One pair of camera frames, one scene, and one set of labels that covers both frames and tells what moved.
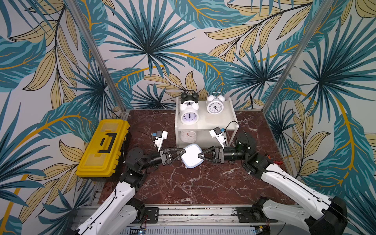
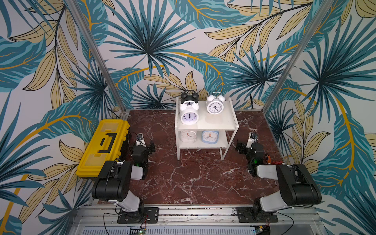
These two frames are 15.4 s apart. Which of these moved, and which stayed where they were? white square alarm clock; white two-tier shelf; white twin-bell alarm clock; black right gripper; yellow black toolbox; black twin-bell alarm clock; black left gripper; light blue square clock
Moved: black right gripper; black left gripper; light blue square clock
Stayed: white twin-bell alarm clock; yellow black toolbox; black twin-bell alarm clock; white two-tier shelf; white square alarm clock
